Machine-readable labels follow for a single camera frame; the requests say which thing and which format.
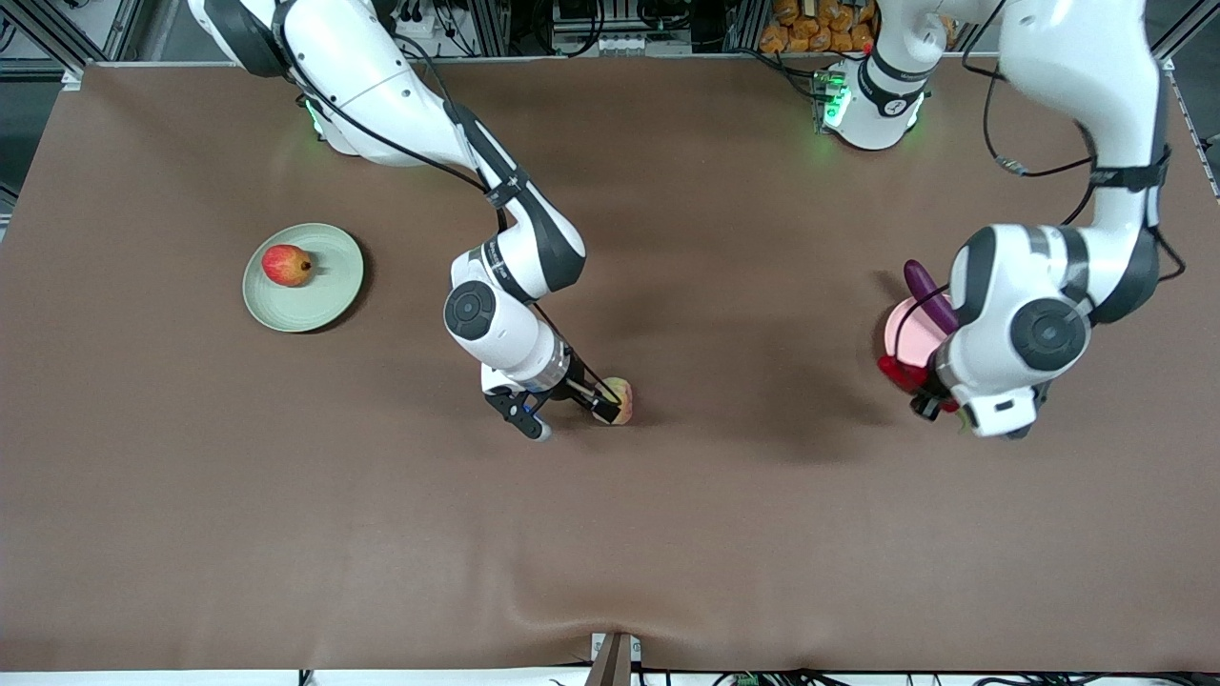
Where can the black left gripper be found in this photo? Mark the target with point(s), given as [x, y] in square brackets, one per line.
[925, 406]

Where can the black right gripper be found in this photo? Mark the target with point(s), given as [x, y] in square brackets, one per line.
[578, 379]

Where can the yellow pink peach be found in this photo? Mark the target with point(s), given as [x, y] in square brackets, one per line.
[621, 402]

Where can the red chili pepper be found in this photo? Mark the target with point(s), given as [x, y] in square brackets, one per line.
[901, 372]

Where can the purple eggplant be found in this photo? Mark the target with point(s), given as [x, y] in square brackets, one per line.
[929, 291]

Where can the red pomegranate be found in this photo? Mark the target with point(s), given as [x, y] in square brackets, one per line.
[286, 265]

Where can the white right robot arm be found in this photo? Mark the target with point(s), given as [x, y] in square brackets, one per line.
[381, 86]

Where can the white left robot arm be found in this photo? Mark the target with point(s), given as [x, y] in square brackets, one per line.
[1048, 257]

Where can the pink round plate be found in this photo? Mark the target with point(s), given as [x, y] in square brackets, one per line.
[910, 333]

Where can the brown table mat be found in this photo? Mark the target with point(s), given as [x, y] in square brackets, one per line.
[381, 534]

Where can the green round plate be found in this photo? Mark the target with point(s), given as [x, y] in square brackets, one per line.
[305, 305]

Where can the white power strip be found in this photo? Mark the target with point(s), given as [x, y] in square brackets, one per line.
[608, 44]

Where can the bag of orange snacks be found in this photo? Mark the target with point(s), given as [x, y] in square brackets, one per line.
[815, 27]

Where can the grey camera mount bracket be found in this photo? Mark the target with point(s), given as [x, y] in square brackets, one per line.
[615, 659]

